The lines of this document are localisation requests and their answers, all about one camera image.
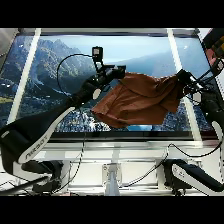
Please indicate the silver frame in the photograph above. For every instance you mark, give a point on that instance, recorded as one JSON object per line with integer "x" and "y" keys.
{"x": 111, "y": 166}

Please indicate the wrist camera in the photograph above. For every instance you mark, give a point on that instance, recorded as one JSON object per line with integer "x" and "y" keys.
{"x": 97, "y": 55}
{"x": 218, "y": 65}

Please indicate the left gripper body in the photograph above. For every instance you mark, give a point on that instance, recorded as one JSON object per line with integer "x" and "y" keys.
{"x": 114, "y": 73}

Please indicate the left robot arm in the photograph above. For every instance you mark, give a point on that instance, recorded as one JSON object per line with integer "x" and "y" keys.
{"x": 31, "y": 128}

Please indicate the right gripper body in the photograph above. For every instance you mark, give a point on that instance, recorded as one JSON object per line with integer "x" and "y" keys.
{"x": 184, "y": 77}

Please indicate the brown garment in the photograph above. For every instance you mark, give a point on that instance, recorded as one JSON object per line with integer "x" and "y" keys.
{"x": 136, "y": 100}

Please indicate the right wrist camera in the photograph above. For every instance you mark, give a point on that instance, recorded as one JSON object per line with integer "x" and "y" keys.
{"x": 218, "y": 65}

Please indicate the heap of clothes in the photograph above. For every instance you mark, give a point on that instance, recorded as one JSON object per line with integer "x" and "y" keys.
{"x": 215, "y": 43}

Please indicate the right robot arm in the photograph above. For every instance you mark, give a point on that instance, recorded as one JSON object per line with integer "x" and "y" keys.
{"x": 213, "y": 110}

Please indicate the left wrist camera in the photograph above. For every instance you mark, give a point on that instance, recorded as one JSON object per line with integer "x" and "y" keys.
{"x": 97, "y": 55}

